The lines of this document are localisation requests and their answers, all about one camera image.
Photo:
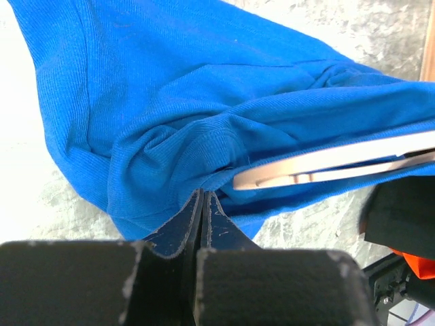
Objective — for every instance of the wooden clothes rack centre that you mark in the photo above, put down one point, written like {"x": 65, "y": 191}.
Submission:
{"x": 427, "y": 66}

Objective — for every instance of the blue tank top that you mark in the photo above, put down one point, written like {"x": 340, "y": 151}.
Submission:
{"x": 143, "y": 102}

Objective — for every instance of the orange hanging garment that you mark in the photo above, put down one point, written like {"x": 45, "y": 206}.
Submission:
{"x": 418, "y": 265}

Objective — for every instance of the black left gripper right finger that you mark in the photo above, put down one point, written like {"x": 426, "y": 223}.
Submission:
{"x": 218, "y": 231}

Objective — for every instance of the beige wooden hanger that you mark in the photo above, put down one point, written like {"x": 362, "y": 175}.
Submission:
{"x": 343, "y": 162}

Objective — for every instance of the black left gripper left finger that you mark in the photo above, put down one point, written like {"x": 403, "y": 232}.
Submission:
{"x": 170, "y": 239}

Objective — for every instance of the black hanging garment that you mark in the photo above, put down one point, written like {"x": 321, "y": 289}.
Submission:
{"x": 399, "y": 214}

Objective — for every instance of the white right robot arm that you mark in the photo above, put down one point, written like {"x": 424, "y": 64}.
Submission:
{"x": 391, "y": 281}

